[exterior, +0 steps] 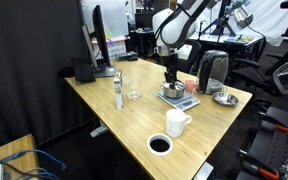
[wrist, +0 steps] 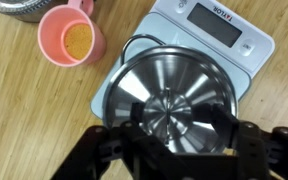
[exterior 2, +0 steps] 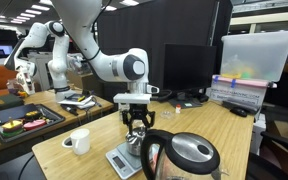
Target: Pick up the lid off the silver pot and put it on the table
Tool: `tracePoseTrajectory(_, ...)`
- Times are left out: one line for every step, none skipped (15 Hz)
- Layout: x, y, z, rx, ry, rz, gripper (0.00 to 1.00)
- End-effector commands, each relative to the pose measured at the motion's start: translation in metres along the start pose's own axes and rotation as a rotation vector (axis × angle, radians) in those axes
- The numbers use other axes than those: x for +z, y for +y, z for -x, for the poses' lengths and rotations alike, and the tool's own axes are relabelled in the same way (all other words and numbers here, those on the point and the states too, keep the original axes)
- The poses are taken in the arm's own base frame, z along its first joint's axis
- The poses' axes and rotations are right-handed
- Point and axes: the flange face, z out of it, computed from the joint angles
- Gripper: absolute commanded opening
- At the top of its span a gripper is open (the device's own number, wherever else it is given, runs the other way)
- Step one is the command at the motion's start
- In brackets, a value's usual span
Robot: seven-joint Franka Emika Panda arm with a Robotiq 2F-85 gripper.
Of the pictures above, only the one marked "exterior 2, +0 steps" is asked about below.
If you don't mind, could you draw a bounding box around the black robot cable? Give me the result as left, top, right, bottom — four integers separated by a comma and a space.
150, 89, 175, 103

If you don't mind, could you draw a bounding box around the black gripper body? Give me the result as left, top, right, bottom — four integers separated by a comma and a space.
127, 103, 150, 122

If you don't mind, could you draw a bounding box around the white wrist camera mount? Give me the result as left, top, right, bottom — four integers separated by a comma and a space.
112, 92, 153, 105

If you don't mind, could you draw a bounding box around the black partition panel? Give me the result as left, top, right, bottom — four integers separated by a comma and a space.
97, 0, 233, 101

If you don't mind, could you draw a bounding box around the black computer monitor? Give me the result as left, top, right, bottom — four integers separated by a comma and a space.
162, 42, 218, 101

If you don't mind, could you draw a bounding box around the silver digital kitchen scale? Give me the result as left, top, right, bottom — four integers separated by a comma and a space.
105, 141, 146, 180

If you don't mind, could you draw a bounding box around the stack of papers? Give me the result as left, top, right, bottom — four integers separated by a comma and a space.
57, 93, 97, 110

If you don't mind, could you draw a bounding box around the white box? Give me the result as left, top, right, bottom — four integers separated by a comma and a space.
250, 114, 267, 156

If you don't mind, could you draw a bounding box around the glass electric kettle black handle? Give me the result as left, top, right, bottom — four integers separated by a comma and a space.
140, 128, 231, 180

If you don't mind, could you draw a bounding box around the clear plastic storage bin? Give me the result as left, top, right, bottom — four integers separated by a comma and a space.
220, 30, 288, 83

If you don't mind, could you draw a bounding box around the black computer mouse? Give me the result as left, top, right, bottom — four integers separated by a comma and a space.
229, 106, 249, 118

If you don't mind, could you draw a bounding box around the stacked plastic drawer organizer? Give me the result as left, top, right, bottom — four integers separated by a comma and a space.
209, 74, 278, 108

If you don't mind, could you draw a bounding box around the colourful stacking toy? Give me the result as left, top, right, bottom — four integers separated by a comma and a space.
1, 117, 24, 138

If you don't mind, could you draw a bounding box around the small clear glass dish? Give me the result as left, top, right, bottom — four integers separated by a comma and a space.
159, 110, 175, 120

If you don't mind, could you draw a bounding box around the pink toy food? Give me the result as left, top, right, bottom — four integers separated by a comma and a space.
23, 119, 48, 132

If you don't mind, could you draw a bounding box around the black yellow toy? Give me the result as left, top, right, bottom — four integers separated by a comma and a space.
24, 109, 42, 120

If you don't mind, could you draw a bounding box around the black tray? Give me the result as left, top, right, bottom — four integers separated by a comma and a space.
0, 102, 66, 145

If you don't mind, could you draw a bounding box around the black office chair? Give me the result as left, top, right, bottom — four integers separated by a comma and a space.
245, 130, 288, 180

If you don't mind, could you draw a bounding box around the background screen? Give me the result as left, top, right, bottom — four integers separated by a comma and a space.
0, 44, 14, 57

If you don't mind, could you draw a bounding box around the small silver pot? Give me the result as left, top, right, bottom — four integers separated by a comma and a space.
125, 131, 148, 157

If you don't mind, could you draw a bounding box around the white ceramic mug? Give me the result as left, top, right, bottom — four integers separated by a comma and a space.
61, 128, 92, 156

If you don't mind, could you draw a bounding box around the dark green case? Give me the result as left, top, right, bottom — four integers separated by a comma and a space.
0, 93, 25, 111

